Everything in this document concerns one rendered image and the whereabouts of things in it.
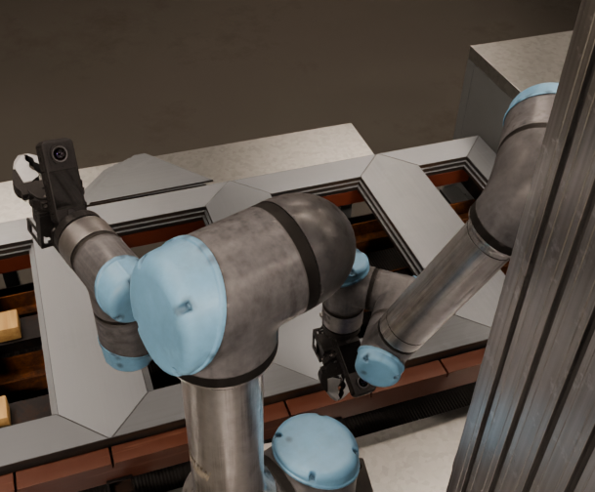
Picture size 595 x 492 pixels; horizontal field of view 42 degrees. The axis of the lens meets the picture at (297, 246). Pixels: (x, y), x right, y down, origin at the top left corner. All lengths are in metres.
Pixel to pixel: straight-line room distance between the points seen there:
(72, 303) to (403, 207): 0.88
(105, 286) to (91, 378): 0.73
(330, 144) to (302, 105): 1.66
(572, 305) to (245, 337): 0.28
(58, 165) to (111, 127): 2.93
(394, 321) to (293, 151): 1.35
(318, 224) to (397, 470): 1.09
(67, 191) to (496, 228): 0.57
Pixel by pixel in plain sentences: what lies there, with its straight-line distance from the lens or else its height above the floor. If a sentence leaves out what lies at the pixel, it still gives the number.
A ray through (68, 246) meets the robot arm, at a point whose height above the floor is 1.46.
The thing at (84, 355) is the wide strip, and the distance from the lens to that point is 1.75.
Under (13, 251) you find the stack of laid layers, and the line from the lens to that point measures 2.07.
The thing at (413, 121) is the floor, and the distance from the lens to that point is 4.09.
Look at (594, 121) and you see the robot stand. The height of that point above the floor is 1.86.
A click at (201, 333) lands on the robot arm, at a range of 0.67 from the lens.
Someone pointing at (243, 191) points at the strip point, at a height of 0.85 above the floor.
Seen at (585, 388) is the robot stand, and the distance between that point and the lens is 0.62.
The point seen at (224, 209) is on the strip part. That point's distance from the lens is 2.07.
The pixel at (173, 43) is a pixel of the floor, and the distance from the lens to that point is 4.78.
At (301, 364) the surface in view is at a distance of 1.69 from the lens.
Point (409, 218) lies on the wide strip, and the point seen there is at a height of 0.85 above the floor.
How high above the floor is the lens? 2.14
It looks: 41 degrees down
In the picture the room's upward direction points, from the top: 2 degrees clockwise
